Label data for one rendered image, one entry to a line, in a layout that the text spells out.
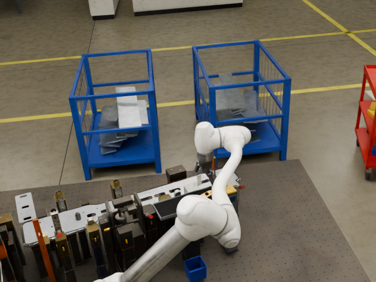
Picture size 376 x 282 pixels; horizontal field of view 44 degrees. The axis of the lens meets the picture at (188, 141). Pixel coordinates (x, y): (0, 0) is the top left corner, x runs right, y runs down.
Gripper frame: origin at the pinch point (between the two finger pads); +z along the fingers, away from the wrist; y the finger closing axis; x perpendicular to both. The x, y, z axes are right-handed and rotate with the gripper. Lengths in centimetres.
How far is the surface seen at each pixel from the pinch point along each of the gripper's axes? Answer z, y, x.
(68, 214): 20, 55, 63
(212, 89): 27, 148, -123
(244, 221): 50, 9, -37
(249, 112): 70, 149, -173
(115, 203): 1, 24, 45
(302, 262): 50, -41, -39
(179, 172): 17.1, 44.1, -11.7
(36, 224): 2, 37, 86
